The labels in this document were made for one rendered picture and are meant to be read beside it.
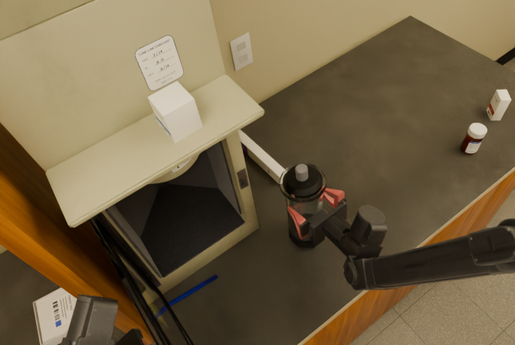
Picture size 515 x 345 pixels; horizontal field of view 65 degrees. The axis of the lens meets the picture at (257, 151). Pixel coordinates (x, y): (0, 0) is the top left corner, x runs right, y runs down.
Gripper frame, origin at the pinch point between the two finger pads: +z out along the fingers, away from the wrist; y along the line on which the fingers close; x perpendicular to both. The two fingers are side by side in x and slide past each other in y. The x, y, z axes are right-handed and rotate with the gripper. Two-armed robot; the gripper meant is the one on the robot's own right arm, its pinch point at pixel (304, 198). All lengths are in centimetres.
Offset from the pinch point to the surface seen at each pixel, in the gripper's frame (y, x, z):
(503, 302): -77, 113, -37
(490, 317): -67, 113, -37
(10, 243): 49, -39, -3
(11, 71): 37, -56, 4
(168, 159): 26.6, -39.6, -4.8
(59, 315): 63, 12, 21
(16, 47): 35, -59, 4
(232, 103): 13.3, -40.1, -1.8
